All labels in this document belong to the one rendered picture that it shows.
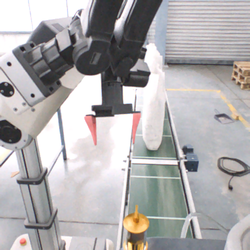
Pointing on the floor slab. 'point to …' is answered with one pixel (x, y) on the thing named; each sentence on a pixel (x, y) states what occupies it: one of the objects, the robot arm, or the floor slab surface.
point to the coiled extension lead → (232, 170)
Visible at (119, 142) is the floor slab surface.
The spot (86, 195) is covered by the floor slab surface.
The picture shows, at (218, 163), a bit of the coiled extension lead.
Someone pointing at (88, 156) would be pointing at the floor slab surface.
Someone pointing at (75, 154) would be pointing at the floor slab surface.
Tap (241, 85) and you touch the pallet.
